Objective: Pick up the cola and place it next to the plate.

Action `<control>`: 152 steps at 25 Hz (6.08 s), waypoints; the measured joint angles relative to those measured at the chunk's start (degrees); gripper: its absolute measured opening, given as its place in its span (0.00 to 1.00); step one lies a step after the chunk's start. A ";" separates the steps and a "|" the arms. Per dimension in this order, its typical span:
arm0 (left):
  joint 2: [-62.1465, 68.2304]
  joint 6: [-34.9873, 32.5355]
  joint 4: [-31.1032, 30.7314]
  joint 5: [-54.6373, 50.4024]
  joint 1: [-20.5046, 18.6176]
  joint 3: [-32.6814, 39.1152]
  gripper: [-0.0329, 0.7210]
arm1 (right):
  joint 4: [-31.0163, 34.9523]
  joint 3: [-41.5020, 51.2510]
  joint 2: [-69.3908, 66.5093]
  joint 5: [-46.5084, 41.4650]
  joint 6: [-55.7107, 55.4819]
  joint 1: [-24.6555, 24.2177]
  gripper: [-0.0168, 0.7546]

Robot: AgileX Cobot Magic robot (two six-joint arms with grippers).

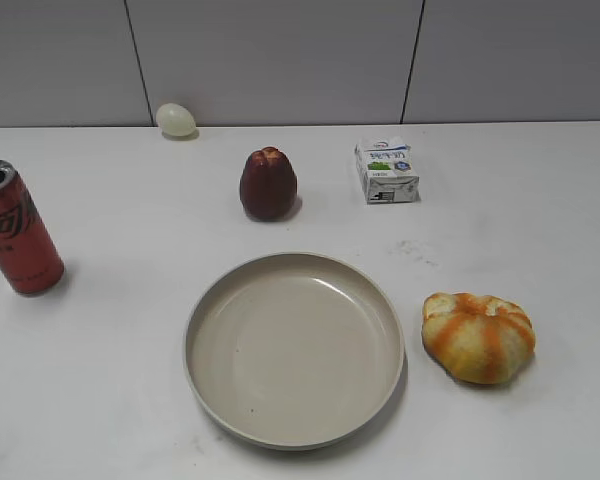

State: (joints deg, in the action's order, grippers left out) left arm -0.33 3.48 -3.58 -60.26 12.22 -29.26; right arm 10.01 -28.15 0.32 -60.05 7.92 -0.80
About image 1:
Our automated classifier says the beige round plate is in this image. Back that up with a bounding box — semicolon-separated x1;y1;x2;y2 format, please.
183;252;406;451

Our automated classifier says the red cola can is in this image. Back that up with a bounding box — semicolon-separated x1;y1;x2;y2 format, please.
0;160;65;295

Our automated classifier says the dark red wax apple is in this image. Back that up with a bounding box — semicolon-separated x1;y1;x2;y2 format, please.
239;146;297;221

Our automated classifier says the white milk carton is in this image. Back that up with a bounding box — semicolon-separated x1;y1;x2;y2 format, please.
354;136;420;204

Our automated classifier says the pale white egg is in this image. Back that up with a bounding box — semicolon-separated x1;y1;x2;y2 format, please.
155;103;197;137

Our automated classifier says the orange striped bread bun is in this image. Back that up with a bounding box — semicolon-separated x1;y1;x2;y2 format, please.
421;292;536;385

